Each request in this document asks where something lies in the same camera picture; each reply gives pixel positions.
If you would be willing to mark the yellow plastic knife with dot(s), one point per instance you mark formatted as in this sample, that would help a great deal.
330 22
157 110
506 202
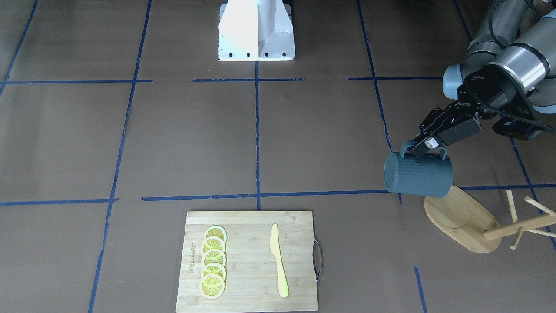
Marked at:
283 288

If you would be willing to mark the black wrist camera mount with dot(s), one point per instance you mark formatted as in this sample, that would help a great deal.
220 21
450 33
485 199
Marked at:
495 92

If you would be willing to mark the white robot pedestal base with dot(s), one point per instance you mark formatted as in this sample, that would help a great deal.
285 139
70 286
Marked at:
256 30

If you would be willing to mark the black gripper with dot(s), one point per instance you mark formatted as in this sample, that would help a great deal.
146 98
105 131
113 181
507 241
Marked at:
477 94

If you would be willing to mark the teal ribbed mug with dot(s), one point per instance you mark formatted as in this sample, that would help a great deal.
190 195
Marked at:
429 175

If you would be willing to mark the wooden cutting board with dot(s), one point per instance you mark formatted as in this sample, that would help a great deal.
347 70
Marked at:
251 283

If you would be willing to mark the wooden cup rack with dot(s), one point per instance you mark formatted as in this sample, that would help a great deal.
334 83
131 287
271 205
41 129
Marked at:
470 224

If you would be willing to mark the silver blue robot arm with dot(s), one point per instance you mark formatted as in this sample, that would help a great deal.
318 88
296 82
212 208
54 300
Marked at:
512 54

